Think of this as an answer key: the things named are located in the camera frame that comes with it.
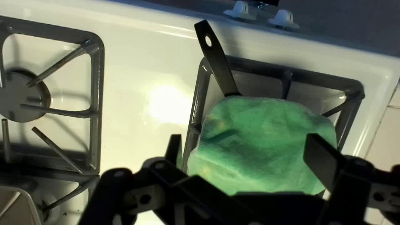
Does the black burner grate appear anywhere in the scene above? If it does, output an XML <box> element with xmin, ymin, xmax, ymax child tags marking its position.
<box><xmin>183</xmin><ymin>55</ymin><xmax>367</xmax><ymax>168</ymax></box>
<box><xmin>0</xmin><ymin>166</ymin><xmax>102</xmax><ymax>225</ymax></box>
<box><xmin>0</xmin><ymin>16</ymin><xmax>105</xmax><ymax>174</ymax></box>

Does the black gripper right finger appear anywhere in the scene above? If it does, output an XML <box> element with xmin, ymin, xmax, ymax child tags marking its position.
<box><xmin>303</xmin><ymin>133</ymin><xmax>400</xmax><ymax>225</ymax></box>

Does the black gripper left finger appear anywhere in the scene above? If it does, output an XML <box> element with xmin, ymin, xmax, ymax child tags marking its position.
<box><xmin>79</xmin><ymin>134</ymin><xmax>198</xmax><ymax>225</ymax></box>

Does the saucepan with black handle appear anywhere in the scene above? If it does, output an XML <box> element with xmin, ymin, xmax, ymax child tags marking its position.
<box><xmin>194</xmin><ymin>19</ymin><xmax>243</xmax><ymax>98</ymax></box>

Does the round burner cap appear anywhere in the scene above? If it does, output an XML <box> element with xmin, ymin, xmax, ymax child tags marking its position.
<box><xmin>0</xmin><ymin>68</ymin><xmax>53</xmax><ymax>123</ymax></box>

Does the white stove knob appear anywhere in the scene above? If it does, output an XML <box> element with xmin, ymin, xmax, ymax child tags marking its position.
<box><xmin>267</xmin><ymin>9</ymin><xmax>300</xmax><ymax>31</ymax></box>
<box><xmin>223</xmin><ymin>0</ymin><xmax>258</xmax><ymax>23</ymax></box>

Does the green towel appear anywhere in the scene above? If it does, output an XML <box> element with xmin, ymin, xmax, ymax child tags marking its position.
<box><xmin>187</xmin><ymin>96</ymin><xmax>338</xmax><ymax>198</ymax></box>

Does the white gas stove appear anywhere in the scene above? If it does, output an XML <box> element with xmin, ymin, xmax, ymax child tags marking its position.
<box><xmin>0</xmin><ymin>0</ymin><xmax>400</xmax><ymax>225</ymax></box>

